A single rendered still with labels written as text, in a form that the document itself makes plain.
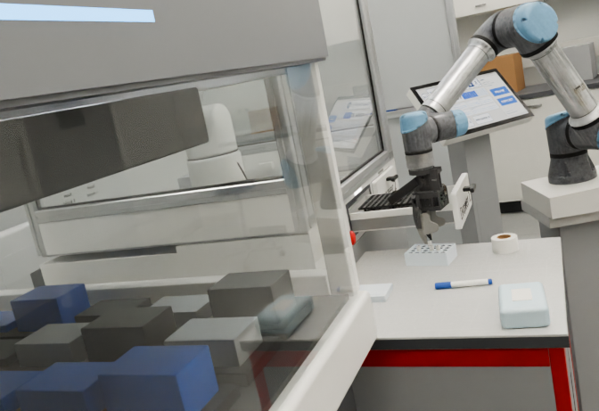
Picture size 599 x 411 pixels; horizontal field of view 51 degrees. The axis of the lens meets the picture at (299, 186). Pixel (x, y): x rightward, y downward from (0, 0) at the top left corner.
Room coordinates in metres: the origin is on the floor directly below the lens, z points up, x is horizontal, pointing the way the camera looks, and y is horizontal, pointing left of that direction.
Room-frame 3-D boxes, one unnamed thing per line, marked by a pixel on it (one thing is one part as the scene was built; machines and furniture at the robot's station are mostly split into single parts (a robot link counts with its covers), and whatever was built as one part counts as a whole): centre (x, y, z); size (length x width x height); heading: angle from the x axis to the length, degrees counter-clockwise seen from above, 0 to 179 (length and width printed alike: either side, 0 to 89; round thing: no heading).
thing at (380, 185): (2.30, -0.32, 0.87); 0.29 x 0.02 x 0.11; 157
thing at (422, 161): (1.68, -0.34, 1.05); 0.08 x 0.08 x 0.05
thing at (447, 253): (1.70, -0.33, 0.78); 0.12 x 0.08 x 0.04; 57
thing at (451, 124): (1.73, -0.43, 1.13); 0.11 x 0.11 x 0.08; 20
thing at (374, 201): (1.97, -0.30, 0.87); 0.22 x 0.18 x 0.06; 67
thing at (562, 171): (2.02, -0.90, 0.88); 0.15 x 0.15 x 0.10
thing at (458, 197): (1.89, -0.49, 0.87); 0.29 x 0.02 x 0.11; 157
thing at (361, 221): (1.97, -0.30, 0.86); 0.40 x 0.26 x 0.06; 67
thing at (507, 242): (1.66, -0.53, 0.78); 0.07 x 0.07 x 0.04
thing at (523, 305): (1.24, -0.42, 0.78); 0.15 x 0.10 x 0.04; 162
